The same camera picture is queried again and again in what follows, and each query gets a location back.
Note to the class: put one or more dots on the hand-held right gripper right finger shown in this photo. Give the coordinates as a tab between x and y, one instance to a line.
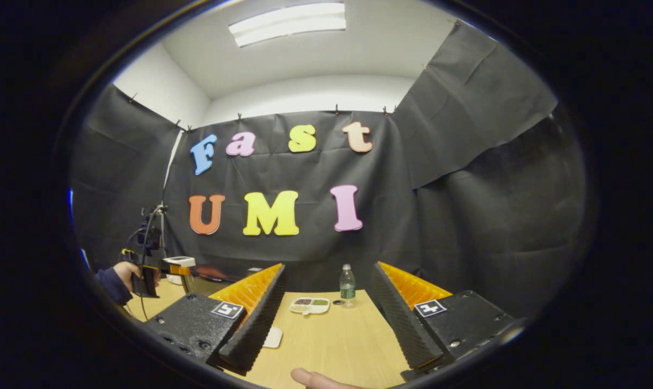
404	324

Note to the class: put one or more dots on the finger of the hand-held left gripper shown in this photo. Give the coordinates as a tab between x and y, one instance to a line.
179	268

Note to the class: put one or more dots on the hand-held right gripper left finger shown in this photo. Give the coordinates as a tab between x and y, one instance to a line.
256	327

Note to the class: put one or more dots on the black electric oven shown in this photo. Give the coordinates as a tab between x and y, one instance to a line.
207	281

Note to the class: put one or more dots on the white square plate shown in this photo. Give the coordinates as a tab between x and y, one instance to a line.
274	337

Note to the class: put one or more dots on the white divided dish with grains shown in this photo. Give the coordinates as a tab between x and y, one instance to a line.
310	306

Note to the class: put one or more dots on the clear plastic water bottle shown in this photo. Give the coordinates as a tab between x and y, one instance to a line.
348	289

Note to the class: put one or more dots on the black backdrop cloth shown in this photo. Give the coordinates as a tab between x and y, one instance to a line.
466	216

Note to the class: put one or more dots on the large ceiling light panel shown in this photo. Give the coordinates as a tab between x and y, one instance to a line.
288	22

